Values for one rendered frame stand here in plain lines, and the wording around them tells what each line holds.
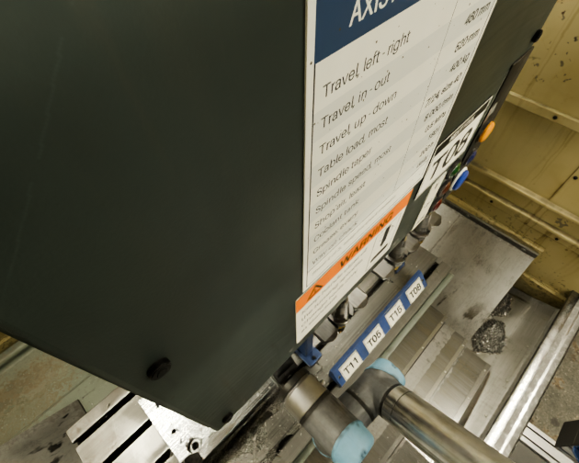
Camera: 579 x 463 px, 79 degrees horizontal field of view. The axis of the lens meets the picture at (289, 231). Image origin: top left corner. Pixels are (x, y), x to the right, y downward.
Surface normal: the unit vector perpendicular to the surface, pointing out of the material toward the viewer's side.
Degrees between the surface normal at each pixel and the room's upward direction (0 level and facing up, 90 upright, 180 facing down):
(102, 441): 0
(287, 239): 90
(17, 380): 0
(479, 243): 24
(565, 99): 90
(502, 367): 17
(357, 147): 90
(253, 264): 90
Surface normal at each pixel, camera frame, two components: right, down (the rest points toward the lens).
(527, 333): -0.23, -0.71
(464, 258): -0.31, -0.27
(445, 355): 0.07, -0.64
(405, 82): 0.71, 0.57
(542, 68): -0.70, 0.59
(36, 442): 0.26, -0.76
